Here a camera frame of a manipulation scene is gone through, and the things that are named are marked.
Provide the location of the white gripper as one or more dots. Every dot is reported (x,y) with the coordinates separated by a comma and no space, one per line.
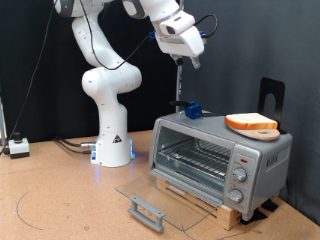
(183,41)

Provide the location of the slice of white bread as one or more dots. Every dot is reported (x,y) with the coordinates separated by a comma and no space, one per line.
(250,120)

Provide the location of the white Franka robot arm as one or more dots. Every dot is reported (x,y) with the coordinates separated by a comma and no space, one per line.
(111,110)

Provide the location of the silver oven knob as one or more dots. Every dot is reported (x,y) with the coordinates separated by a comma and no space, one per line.
(235,195)
(240,174)

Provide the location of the silver toaster oven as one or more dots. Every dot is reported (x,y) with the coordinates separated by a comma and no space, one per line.
(266,163)

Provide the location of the black metal bookend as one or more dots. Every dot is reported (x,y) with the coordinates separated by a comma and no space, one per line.
(271,87)

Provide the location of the small round wooden board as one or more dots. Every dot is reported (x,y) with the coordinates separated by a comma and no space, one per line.
(263,135)

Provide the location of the slotted wooden block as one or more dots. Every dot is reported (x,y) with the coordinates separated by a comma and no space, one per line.
(230,216)

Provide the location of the black foam pad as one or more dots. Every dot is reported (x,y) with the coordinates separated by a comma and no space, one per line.
(253,216)
(270,205)

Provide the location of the white power adapter box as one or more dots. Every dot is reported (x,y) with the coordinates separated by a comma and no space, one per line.
(19,146)

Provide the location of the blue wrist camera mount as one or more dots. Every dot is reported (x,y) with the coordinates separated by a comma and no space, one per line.
(202,33)

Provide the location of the metal frame post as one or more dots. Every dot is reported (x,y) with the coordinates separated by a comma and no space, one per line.
(2,123)

